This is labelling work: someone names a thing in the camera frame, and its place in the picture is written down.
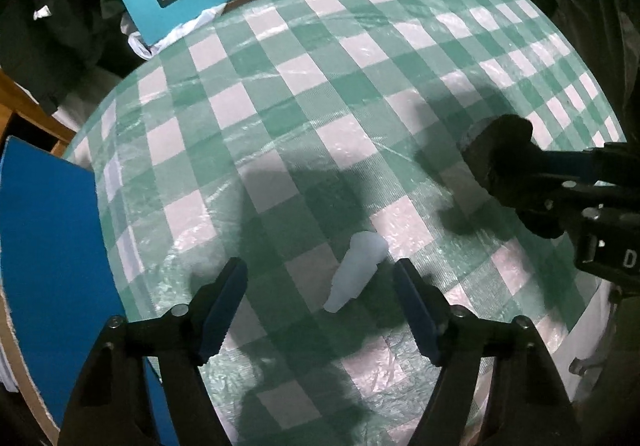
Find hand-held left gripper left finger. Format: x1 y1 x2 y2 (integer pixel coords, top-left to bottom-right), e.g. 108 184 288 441
56 257 249 446

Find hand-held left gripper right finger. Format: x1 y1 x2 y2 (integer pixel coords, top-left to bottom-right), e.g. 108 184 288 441
392 258 585 446

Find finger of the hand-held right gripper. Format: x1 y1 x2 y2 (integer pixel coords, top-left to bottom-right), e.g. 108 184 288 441
522 142 631 187
492 173 603 239

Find small white plastic bottle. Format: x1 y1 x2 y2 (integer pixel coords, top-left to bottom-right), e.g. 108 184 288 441
322 232 388 313

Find cardboard box with blue rim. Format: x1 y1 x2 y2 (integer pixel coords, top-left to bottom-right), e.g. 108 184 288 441
0 135 173 446

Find green checkered tablecloth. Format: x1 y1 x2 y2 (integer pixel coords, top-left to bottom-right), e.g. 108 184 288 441
61 0 628 446

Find white plastic bag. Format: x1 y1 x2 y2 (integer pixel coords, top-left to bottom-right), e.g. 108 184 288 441
121 3 227 60

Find wooden louvered wardrobe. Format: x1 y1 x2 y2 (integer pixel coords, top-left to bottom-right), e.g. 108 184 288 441
0 68 73 158

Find black jacket with white logo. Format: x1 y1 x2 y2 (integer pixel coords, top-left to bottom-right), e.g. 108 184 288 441
0 0 143 114

